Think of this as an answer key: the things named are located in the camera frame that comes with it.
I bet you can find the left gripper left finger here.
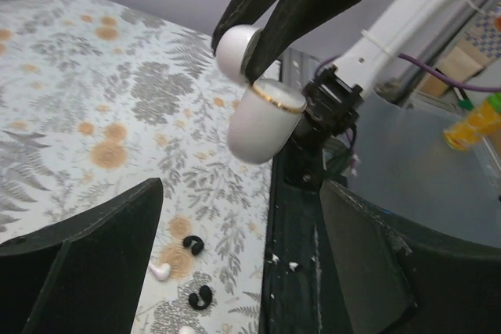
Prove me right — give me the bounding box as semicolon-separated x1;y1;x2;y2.
1;178;163;333

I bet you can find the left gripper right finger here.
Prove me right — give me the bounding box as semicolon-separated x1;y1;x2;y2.
319;181;500;333

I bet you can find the white earbud charging case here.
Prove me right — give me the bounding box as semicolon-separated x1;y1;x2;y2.
215;25;307;164

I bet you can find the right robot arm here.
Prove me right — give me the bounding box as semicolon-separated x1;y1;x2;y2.
211;0;452;185

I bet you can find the white earbud right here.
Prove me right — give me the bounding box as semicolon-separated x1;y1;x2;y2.
148;262;171;282

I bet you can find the white earbud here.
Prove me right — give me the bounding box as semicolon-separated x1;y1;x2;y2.
148;262;171;282
178;326;196;334

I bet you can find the black base bar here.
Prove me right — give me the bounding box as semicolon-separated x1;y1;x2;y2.
258;48;353;334

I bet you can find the black earbud right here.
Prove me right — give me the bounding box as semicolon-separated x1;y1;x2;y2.
182;235;204;257

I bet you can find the black earbud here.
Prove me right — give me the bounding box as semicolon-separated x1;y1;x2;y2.
182;235;204;257
189;285;213;311

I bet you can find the white earbud left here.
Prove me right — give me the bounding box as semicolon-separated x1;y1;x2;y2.
178;326;196;334

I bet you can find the black earbud left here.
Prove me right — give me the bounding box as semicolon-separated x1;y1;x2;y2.
189;285;213;311

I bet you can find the cardboard box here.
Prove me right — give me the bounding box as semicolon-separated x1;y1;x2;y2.
417;39;499;98

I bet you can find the floral table mat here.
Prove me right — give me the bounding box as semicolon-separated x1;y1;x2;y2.
1;0;271;333

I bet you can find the orange juice bottle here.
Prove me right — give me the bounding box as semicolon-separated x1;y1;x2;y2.
444;93;500;151

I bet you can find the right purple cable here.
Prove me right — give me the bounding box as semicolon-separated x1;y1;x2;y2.
312;54;501;167

